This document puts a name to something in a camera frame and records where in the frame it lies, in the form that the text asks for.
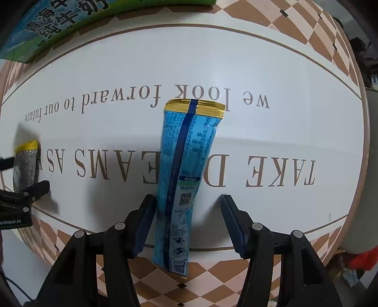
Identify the silver yellow scrubber sponge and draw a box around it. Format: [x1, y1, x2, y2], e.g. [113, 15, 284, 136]
[13, 140, 39, 193]

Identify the blue snack bag gold top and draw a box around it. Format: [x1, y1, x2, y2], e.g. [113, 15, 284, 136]
[153, 99, 226, 277]

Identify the cardboard milk box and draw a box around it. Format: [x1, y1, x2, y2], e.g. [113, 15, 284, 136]
[1, 1, 215, 63]

